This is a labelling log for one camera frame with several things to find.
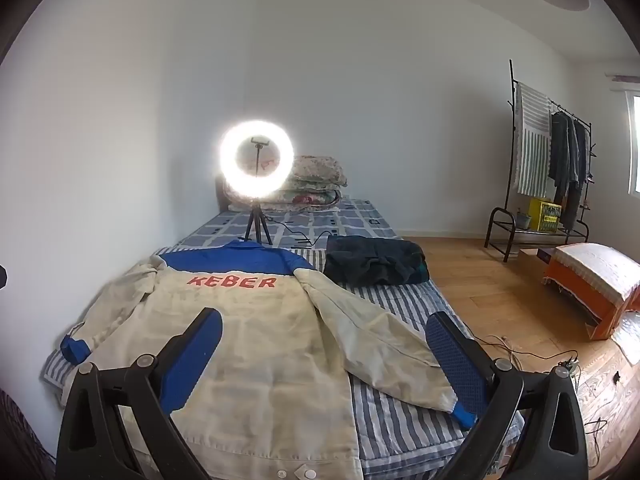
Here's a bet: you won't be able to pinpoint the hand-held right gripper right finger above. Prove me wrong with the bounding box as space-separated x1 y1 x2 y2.
425 311 590 480

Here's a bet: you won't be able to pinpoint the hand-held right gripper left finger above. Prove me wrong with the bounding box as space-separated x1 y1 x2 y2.
56 307 223 480

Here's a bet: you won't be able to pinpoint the beige and blue jacket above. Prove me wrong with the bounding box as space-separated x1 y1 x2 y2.
60 239 473 480

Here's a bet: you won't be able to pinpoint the dark green folded clothes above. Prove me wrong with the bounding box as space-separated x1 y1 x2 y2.
324 235 430 287

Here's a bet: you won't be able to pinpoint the black clothes rack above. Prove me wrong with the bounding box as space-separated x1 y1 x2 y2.
484 59 597 263

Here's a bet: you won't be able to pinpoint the dark hanging clothes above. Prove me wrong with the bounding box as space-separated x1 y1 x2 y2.
548 111 591 231

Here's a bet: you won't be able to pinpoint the blue striped blanket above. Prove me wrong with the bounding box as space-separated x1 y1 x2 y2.
42 245 526 476

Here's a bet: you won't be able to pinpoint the cardboard box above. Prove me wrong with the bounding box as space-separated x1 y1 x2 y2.
517 247 557 281

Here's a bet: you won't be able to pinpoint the black tripod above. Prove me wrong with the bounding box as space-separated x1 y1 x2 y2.
237 136 273 247

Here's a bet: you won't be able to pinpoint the orange stool with white cover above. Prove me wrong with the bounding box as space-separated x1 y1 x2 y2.
542 242 640 343

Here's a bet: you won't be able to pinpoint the yellow box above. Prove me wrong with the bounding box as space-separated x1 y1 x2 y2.
529 198 562 233

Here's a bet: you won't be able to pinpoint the blue checked bed sheet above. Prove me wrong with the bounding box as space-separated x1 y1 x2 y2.
175 199 401 253

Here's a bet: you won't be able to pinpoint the zebra print cloth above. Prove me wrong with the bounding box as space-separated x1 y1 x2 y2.
0 390 56 480

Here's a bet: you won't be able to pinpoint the folded floral quilt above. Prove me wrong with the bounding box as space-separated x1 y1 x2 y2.
222 155 348 213

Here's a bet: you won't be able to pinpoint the green striped hanging towel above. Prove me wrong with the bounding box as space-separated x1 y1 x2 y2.
515 81 552 198

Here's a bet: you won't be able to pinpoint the window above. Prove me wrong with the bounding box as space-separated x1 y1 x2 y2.
627 92 640 196

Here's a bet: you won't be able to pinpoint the black ring light cable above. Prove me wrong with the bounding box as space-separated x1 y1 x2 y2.
262 215 331 248

